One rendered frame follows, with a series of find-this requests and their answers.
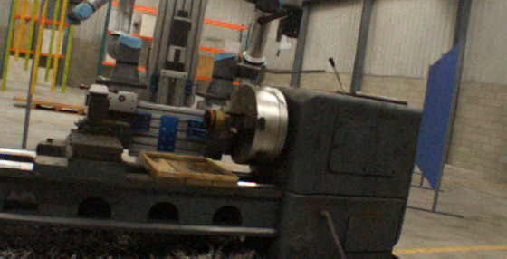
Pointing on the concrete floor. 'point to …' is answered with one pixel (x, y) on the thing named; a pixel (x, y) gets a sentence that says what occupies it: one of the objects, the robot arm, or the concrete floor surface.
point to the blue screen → (438, 121)
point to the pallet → (57, 109)
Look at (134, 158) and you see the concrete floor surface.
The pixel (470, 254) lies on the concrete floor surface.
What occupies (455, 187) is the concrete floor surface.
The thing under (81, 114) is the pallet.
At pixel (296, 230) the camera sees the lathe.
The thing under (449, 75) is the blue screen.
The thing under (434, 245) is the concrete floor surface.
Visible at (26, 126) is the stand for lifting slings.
